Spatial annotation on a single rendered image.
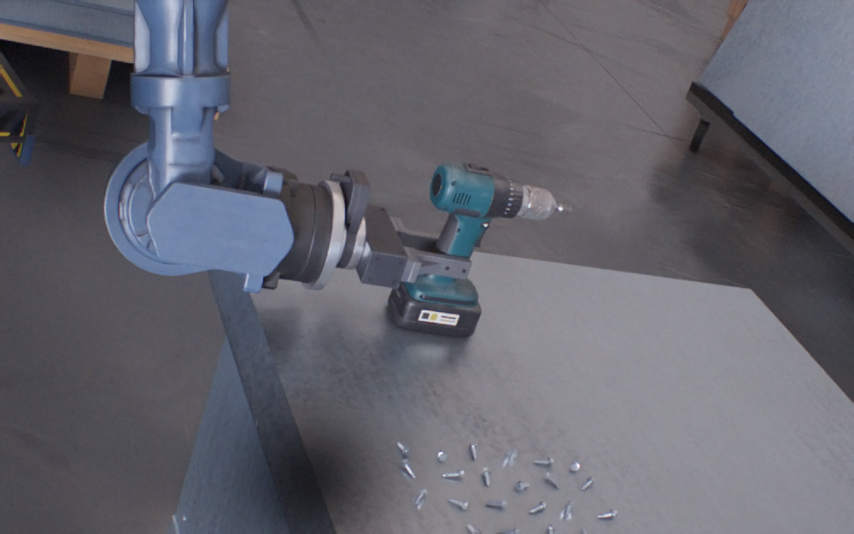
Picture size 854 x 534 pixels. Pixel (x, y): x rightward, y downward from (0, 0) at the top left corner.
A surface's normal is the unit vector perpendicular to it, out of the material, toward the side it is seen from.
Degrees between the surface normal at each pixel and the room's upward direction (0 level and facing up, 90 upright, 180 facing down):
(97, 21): 90
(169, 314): 0
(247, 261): 71
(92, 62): 90
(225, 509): 90
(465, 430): 0
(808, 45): 78
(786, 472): 0
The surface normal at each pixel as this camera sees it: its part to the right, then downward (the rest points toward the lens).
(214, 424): -0.89, -0.11
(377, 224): 0.32, -0.84
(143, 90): -0.55, 0.15
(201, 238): 0.36, 0.21
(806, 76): -0.80, -0.29
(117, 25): 0.26, 0.52
